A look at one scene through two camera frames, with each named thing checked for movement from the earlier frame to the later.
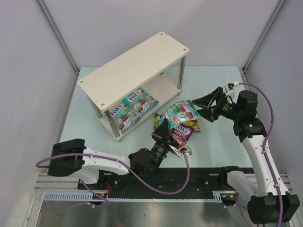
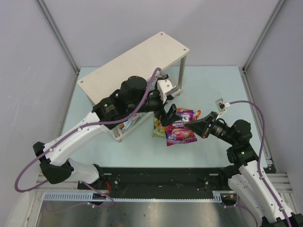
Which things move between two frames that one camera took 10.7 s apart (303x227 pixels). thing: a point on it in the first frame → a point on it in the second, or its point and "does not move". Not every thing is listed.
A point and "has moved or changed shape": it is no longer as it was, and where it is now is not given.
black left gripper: [164, 138] → [164, 109]
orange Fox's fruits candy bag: [193, 124] has moved or changed shape
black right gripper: [215, 105] → [209, 125]
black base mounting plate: [162, 180] does not move
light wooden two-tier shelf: [157, 65] does not move
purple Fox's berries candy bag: [181, 133] has moved or changed shape
